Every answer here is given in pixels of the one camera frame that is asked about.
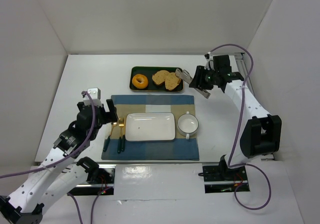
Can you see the gold fork green handle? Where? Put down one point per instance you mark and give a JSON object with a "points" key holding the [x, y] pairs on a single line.
{"points": [[121, 140]]}

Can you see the white rectangular plate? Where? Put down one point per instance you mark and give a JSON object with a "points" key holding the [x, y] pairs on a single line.
{"points": [[155, 126]]}

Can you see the orange glazed donut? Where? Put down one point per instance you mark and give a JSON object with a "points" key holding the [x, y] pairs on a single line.
{"points": [[140, 81]]}

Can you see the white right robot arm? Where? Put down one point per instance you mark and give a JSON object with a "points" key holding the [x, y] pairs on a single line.
{"points": [[258, 132]]}

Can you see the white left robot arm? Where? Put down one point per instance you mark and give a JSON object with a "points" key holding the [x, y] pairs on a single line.
{"points": [[58, 174]]}

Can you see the white soup cup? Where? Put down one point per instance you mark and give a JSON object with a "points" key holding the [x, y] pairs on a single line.
{"points": [[187, 125]]}

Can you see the brown bread slice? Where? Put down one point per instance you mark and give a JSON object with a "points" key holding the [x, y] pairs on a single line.
{"points": [[159, 77], [171, 81]]}

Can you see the blue beige placemat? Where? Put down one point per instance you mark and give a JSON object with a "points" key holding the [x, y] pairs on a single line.
{"points": [[178, 149]]}

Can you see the aluminium rail right side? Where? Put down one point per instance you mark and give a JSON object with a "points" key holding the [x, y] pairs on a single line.
{"points": [[243, 63]]}

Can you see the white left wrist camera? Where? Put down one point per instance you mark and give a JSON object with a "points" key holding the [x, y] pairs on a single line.
{"points": [[95, 94]]}

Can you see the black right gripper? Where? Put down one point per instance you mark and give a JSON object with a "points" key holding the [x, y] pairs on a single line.
{"points": [[198, 77]]}

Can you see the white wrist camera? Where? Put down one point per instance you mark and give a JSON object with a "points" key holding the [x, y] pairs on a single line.
{"points": [[95, 94], [209, 63]]}

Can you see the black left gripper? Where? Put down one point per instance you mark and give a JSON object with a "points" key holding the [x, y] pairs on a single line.
{"points": [[110, 112]]}

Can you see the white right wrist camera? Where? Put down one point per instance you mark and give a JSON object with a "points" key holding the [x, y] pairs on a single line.
{"points": [[209, 63]]}

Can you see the dark green serving tray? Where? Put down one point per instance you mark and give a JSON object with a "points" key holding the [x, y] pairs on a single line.
{"points": [[152, 87]]}

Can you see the gold spoon green handle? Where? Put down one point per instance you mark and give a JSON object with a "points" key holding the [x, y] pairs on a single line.
{"points": [[107, 140]]}

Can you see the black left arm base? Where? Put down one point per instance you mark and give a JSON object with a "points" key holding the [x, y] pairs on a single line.
{"points": [[104, 182]]}

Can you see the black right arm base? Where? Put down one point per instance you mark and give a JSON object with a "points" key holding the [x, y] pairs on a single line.
{"points": [[219, 178]]}

